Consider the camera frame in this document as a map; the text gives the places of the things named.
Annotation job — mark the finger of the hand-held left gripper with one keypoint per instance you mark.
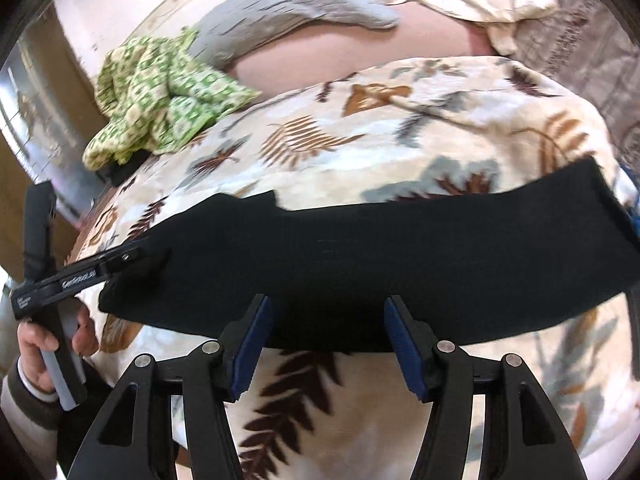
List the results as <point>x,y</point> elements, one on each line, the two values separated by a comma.
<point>130,257</point>

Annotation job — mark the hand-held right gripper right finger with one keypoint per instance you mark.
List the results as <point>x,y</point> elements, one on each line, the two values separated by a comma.
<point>406,347</point>

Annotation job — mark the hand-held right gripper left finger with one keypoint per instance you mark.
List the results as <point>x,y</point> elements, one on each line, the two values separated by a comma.
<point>253,345</point>

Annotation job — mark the black pants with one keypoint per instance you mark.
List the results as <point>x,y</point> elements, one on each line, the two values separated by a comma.
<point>360,265</point>

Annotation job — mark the person's left hand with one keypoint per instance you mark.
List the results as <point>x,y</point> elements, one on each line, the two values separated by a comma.
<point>45,340</point>

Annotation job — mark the green patterned cloth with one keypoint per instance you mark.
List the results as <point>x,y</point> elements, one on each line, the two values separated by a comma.
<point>160,95</point>

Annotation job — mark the leaf print blanket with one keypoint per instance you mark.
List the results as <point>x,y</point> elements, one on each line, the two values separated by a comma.
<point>380,130</point>

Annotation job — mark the grey cloth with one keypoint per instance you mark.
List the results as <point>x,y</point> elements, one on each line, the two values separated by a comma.
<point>295,10</point>

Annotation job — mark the pink bed sheet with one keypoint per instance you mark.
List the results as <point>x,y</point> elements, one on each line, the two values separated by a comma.
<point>365,45</point>

